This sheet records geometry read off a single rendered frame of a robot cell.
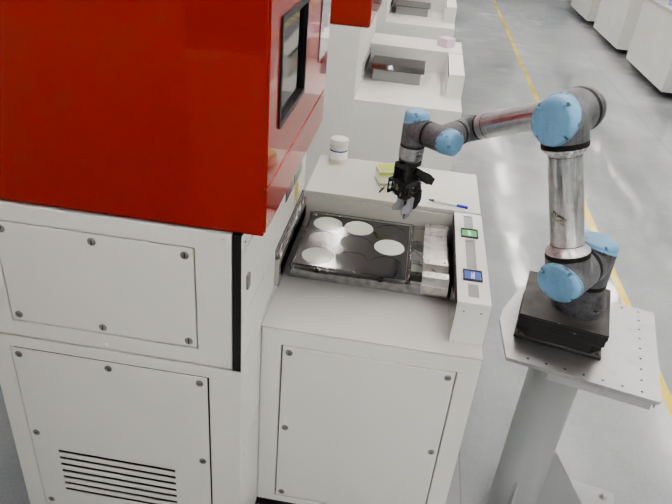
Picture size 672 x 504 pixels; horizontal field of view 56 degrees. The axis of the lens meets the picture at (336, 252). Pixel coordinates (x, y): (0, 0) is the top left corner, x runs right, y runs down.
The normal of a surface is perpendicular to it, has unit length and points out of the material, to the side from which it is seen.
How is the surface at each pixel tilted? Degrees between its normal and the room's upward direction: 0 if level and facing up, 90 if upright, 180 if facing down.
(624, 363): 0
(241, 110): 90
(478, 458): 0
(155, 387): 90
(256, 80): 90
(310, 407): 90
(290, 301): 0
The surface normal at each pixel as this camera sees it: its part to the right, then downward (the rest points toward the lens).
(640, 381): 0.08, -0.86
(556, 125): -0.73, 0.22
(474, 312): -0.14, 0.50
